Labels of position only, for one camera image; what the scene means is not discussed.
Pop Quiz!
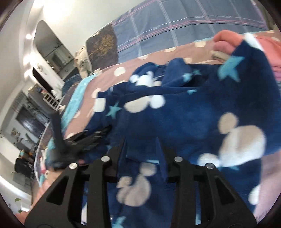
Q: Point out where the navy star fleece pajama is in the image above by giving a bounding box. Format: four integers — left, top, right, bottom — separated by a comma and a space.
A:
81, 32, 281, 228

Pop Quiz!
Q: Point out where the beige crumpled clothes pile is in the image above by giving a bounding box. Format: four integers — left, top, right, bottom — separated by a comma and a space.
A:
74, 46, 92, 79

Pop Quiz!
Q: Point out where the blue plaid headboard cover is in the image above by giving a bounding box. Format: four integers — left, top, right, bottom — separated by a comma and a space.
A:
86, 0, 267, 69

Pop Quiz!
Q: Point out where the pink polka dot bedspread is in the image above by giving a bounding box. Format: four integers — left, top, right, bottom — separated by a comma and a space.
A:
32, 30, 281, 220

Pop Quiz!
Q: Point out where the coral folded garment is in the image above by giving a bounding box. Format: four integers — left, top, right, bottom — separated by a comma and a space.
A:
213, 30, 243, 55

